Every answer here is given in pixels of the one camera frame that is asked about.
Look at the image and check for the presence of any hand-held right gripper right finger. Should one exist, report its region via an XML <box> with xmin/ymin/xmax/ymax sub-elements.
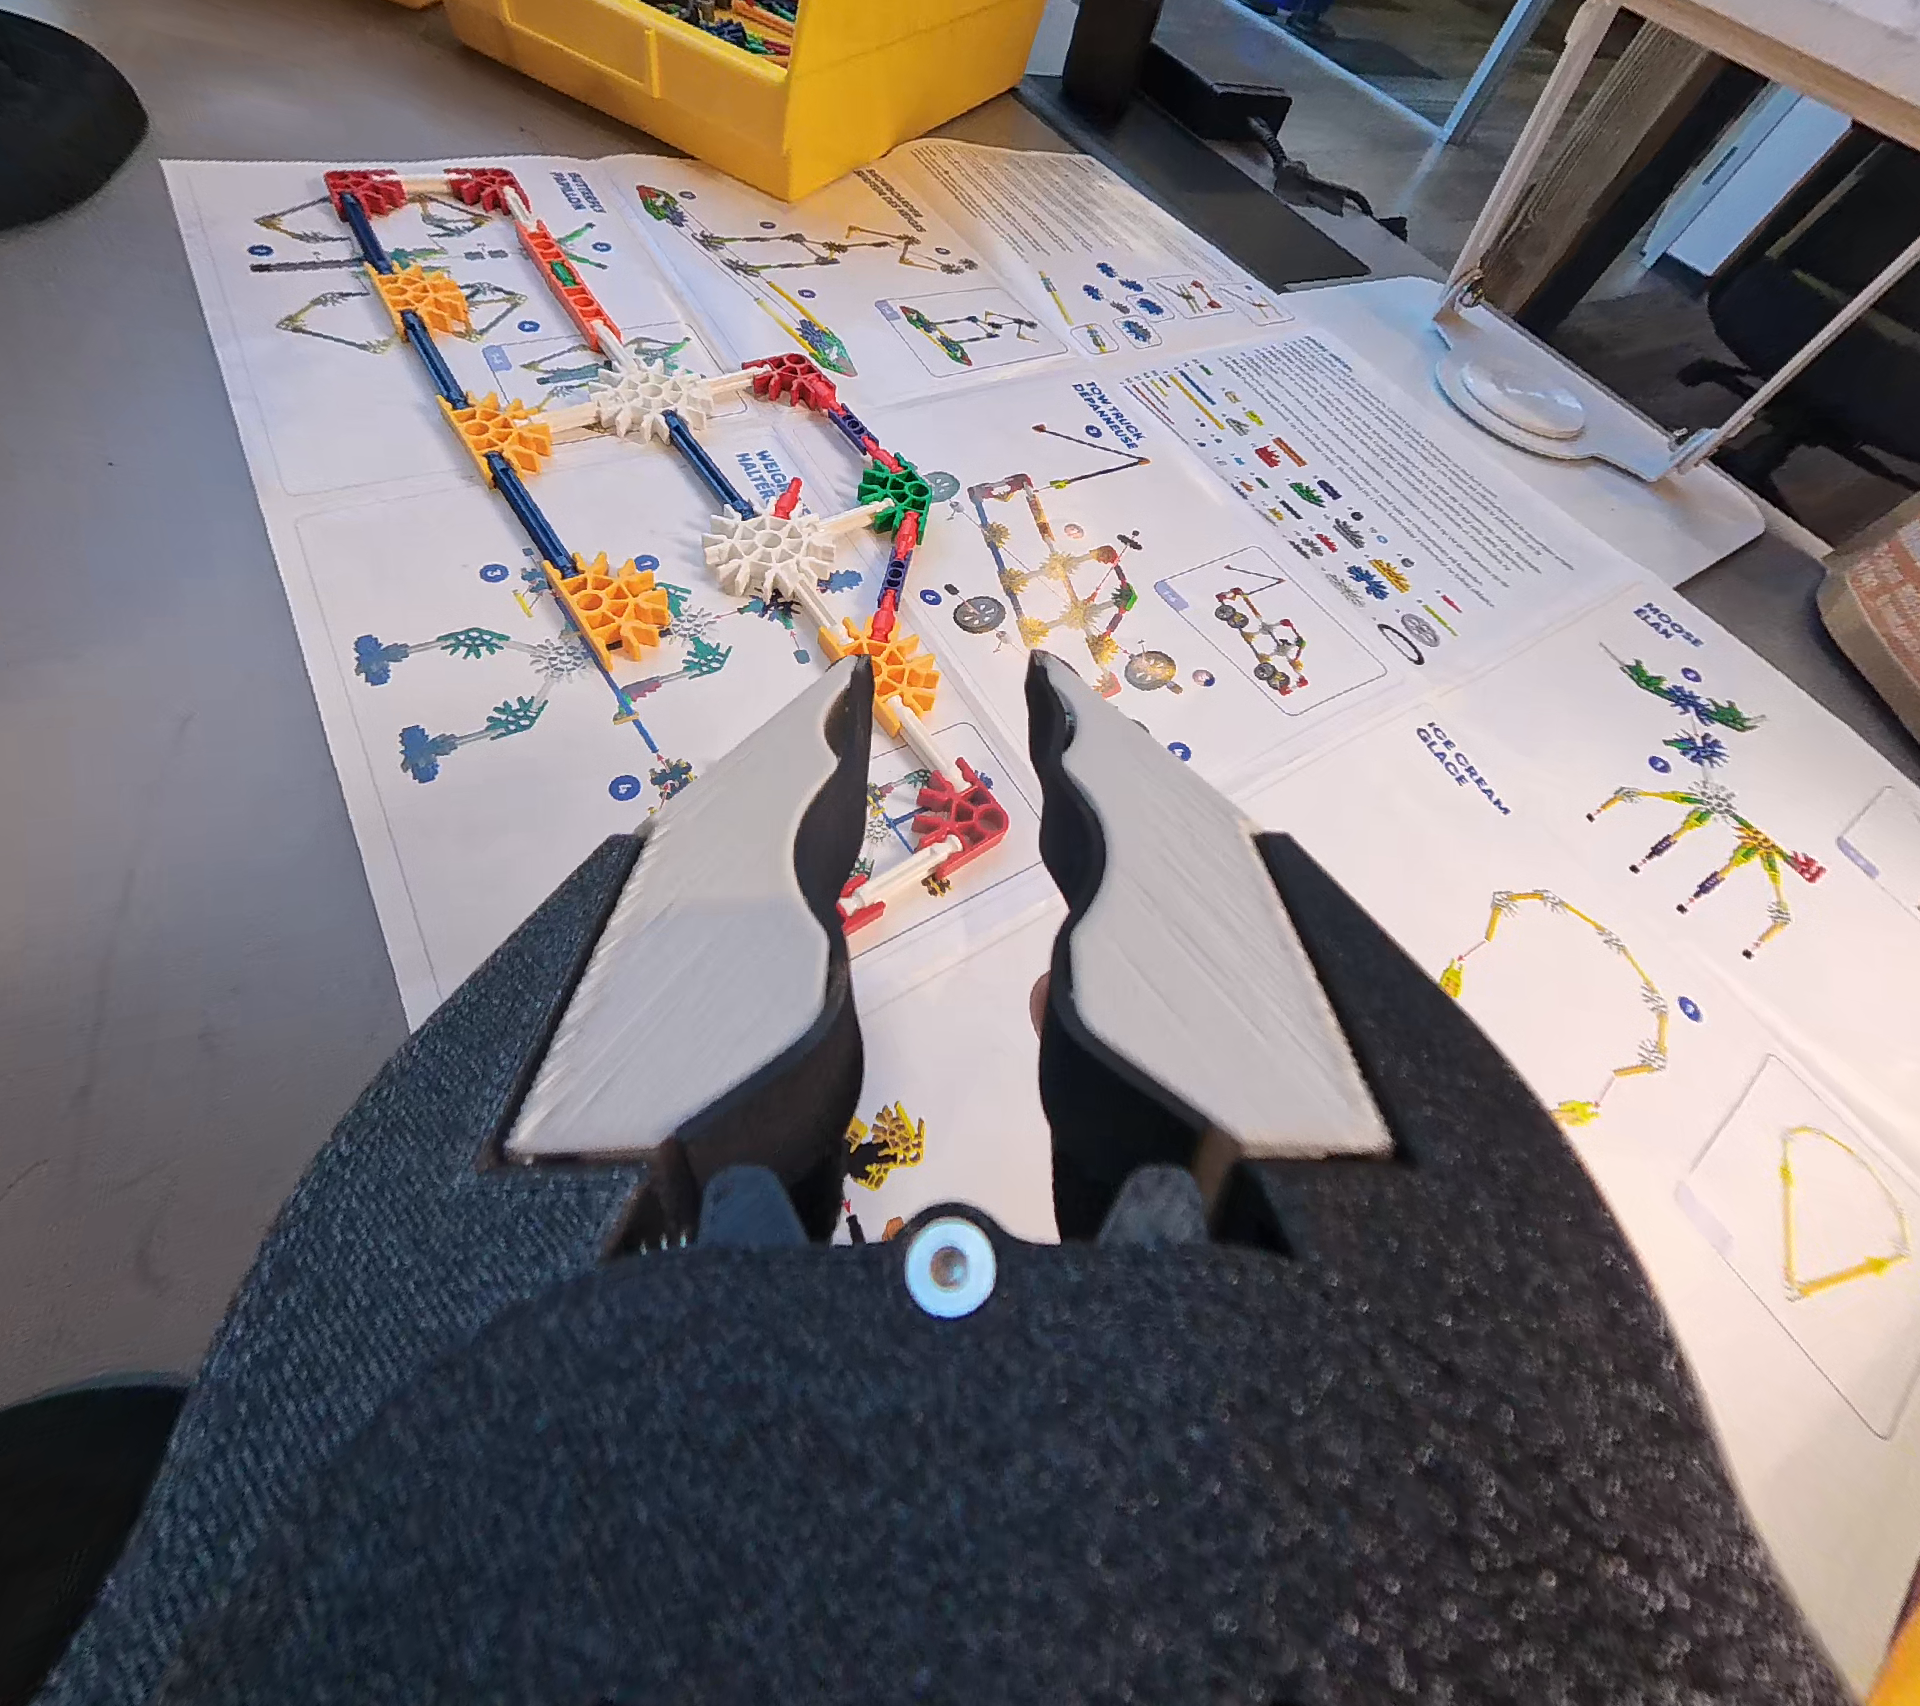
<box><xmin>1023</xmin><ymin>657</ymin><xmax>1398</xmax><ymax>1234</ymax></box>

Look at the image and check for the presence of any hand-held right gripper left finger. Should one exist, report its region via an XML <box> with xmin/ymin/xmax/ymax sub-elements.
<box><xmin>504</xmin><ymin>657</ymin><xmax>882</xmax><ymax>1234</ymax></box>

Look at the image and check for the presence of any colourful rod connector toy model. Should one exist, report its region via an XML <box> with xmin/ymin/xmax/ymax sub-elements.
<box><xmin>321</xmin><ymin>163</ymin><xmax>1016</xmax><ymax>947</ymax></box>

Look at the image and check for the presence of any pile of toy rods and connectors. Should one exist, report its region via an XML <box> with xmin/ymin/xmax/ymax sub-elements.
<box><xmin>630</xmin><ymin>0</ymin><xmax>811</xmax><ymax>69</ymax></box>

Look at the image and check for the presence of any toy building instruction sheet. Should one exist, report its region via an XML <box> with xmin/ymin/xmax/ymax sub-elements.
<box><xmin>159</xmin><ymin>140</ymin><xmax>1920</xmax><ymax>1685</ymax></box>

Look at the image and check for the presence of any white round disc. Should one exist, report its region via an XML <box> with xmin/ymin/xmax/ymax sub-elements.
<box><xmin>1283</xmin><ymin>276</ymin><xmax>1775</xmax><ymax>587</ymax></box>

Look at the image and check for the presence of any construction toy box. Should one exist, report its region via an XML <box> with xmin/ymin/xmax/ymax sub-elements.
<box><xmin>1812</xmin><ymin>492</ymin><xmax>1920</xmax><ymax>754</ymax></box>

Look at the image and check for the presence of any flat dark device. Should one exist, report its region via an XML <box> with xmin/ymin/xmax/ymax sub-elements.
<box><xmin>1013</xmin><ymin>73</ymin><xmax>1374</xmax><ymax>297</ymax></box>

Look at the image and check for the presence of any black power adapter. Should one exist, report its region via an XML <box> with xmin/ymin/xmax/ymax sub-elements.
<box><xmin>1139</xmin><ymin>43</ymin><xmax>1297</xmax><ymax>149</ymax></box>

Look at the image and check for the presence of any black office chair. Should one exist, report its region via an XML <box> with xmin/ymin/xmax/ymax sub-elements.
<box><xmin>1680</xmin><ymin>133</ymin><xmax>1920</xmax><ymax>485</ymax></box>

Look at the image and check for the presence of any black box device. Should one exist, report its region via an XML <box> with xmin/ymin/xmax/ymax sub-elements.
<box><xmin>1061</xmin><ymin>0</ymin><xmax>1171</xmax><ymax>128</ymax></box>

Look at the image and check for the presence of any white stand frame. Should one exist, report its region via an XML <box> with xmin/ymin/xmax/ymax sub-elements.
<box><xmin>1427</xmin><ymin>0</ymin><xmax>1920</xmax><ymax>489</ymax></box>

